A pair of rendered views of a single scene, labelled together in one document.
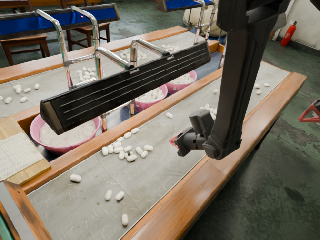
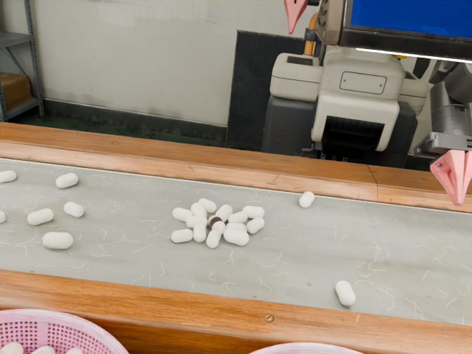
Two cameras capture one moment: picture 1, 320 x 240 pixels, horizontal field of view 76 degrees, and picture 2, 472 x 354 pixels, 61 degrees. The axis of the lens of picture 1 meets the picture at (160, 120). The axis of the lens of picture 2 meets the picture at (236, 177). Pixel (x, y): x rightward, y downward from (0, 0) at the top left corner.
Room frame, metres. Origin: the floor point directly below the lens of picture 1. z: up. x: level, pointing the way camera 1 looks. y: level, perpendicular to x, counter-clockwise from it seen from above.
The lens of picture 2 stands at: (1.11, 0.18, 1.10)
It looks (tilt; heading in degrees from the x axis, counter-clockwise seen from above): 28 degrees down; 234
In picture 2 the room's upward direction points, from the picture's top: 6 degrees clockwise
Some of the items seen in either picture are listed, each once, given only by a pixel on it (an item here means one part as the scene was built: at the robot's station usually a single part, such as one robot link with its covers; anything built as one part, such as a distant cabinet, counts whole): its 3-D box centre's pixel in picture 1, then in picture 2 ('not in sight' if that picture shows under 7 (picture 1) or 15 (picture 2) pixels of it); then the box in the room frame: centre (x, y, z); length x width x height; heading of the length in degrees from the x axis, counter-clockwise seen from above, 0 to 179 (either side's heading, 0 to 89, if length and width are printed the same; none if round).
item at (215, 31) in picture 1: (213, 22); not in sight; (3.87, -0.65, 0.40); 0.74 x 0.56 x 0.38; 138
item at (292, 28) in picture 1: (289, 33); not in sight; (4.59, -2.37, 0.25); 0.18 x 0.14 x 0.49; 137
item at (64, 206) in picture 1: (209, 112); (191, 234); (0.86, -0.26, 0.73); 1.81 x 0.30 x 0.02; 143
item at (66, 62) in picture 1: (75, 64); not in sight; (0.85, 0.44, 0.90); 0.20 x 0.19 x 0.45; 143
